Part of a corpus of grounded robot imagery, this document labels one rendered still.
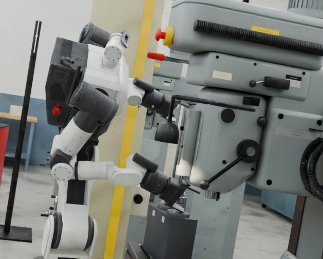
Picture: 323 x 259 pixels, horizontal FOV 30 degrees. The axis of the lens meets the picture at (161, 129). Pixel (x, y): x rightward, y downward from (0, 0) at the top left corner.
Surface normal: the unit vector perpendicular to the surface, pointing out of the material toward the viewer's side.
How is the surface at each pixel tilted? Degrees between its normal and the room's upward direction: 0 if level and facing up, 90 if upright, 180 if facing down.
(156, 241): 90
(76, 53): 35
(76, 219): 61
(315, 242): 90
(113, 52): 123
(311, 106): 90
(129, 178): 117
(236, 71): 90
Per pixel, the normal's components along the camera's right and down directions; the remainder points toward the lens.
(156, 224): -0.91, -0.13
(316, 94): 0.21, 0.09
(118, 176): 0.00, 0.50
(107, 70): 0.33, -0.75
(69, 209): 0.38, -0.17
